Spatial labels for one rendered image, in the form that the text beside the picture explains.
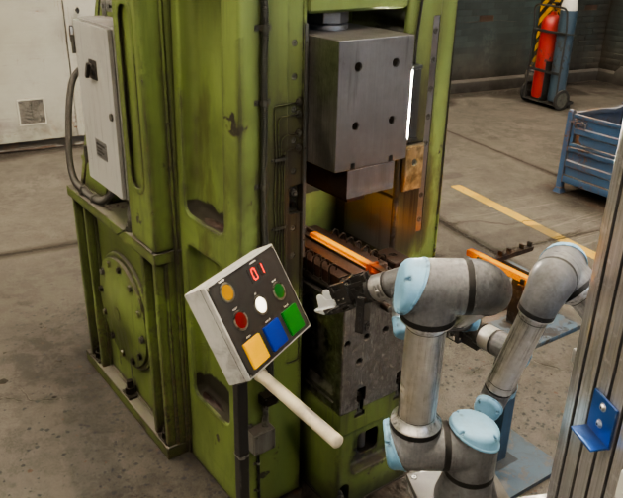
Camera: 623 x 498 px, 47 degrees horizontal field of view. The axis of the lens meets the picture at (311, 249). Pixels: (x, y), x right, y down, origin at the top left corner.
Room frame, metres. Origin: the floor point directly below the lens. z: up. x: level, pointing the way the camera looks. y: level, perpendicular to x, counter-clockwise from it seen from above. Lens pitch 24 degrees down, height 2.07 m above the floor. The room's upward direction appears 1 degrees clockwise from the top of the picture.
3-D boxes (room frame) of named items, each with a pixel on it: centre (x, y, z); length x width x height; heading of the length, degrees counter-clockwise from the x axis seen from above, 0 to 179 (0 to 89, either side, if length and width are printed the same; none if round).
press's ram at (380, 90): (2.41, -0.10, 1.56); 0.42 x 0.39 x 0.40; 37
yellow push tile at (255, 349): (1.66, 0.15, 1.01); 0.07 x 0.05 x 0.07; 152
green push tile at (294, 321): (1.84, 0.05, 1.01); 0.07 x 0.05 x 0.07; 152
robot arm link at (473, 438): (1.32, -0.37, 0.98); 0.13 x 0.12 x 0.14; 91
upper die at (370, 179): (2.38, -0.06, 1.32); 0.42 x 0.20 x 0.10; 37
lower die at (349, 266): (2.38, -0.06, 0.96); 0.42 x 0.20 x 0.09; 37
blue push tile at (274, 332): (1.75, 0.10, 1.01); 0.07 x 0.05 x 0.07; 152
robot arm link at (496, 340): (1.75, -0.57, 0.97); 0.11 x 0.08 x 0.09; 37
